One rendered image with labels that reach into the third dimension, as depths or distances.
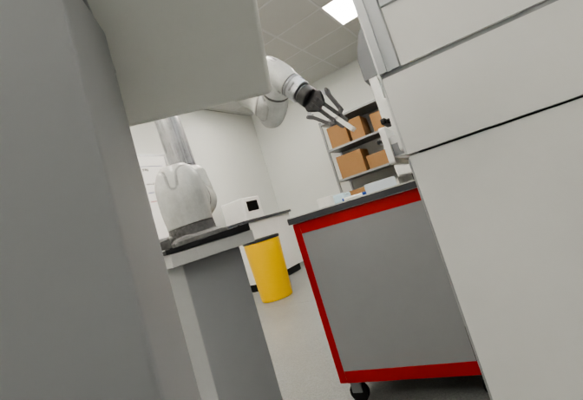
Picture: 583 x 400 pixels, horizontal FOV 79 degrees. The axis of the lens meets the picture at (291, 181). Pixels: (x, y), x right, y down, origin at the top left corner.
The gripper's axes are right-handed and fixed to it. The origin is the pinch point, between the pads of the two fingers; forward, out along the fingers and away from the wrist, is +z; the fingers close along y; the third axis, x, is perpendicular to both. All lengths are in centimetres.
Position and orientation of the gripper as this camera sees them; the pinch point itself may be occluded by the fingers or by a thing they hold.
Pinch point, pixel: (345, 123)
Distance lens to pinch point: 122.7
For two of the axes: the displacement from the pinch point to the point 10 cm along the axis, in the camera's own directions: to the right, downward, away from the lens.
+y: 5.3, -7.9, -3.0
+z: 7.2, 6.1, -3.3
